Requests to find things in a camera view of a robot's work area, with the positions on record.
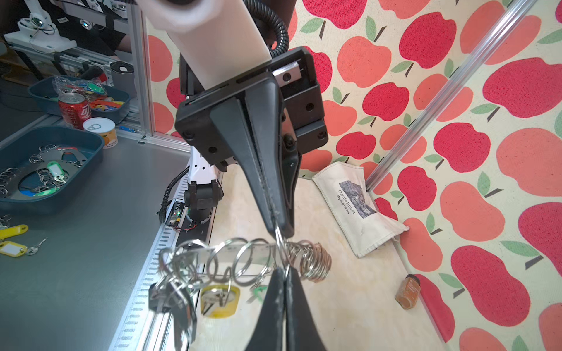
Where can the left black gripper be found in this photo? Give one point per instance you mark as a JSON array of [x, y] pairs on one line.
[[244, 120]]

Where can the beige printed tote bag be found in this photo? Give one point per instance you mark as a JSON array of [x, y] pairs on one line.
[[363, 225]]

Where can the dark teal tray far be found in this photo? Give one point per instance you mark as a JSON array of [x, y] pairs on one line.
[[104, 101]]

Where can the dark teal tray near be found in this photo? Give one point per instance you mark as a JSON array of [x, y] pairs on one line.
[[18, 152]]

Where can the green key tag lower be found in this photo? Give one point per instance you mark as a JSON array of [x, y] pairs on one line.
[[258, 293]]

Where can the front aluminium rail base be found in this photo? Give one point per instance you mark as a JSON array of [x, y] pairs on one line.
[[141, 328]]

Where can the yellow key tag on table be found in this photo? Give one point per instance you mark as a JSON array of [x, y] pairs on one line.
[[6, 233]]

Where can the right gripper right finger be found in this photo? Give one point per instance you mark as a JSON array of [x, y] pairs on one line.
[[301, 331]]

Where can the spare key organizer plate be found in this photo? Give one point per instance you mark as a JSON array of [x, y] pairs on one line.
[[45, 173]]

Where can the red soda can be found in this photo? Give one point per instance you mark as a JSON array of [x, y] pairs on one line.
[[75, 109]]

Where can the metal key organizer plate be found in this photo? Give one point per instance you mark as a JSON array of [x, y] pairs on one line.
[[241, 261]]

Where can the small amber bottle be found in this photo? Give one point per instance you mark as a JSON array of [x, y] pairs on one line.
[[408, 292]]

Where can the dark teal tray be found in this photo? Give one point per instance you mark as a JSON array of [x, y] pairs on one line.
[[18, 152], [104, 101]]

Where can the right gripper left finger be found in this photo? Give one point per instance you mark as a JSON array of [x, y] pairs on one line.
[[268, 333]]

